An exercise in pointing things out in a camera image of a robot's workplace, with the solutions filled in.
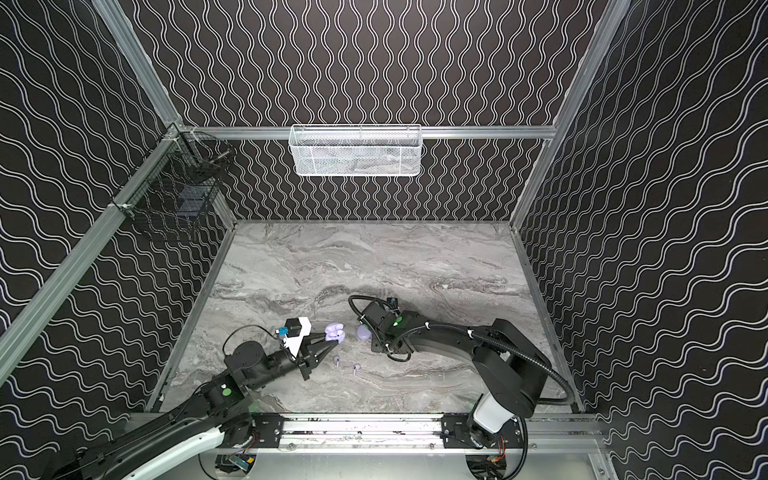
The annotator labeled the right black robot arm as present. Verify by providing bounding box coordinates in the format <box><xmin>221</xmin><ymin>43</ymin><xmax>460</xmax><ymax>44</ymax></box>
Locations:
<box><xmin>348</xmin><ymin>295</ymin><xmax>575</xmax><ymax>434</ymax></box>

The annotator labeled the black wire basket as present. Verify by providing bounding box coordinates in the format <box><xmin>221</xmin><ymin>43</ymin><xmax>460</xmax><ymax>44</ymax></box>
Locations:
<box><xmin>122</xmin><ymin>131</ymin><xmax>235</xmax><ymax>244</ymax></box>

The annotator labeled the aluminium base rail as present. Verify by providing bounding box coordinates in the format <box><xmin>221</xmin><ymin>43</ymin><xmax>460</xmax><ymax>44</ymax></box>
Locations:
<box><xmin>216</xmin><ymin>413</ymin><xmax>603</xmax><ymax>455</ymax></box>

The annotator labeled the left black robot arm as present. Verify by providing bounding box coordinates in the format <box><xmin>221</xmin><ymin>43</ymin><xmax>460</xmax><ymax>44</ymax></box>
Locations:
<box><xmin>42</xmin><ymin>333</ymin><xmax>339</xmax><ymax>479</ymax></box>

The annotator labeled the white wire mesh basket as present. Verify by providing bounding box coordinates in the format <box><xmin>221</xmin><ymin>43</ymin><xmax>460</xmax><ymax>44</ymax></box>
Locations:
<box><xmin>288</xmin><ymin>124</ymin><xmax>424</xmax><ymax>177</ymax></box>

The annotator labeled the purple earbud charging case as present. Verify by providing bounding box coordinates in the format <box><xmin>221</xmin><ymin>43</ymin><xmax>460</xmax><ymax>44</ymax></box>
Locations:
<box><xmin>324</xmin><ymin>323</ymin><xmax>346</xmax><ymax>343</ymax></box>

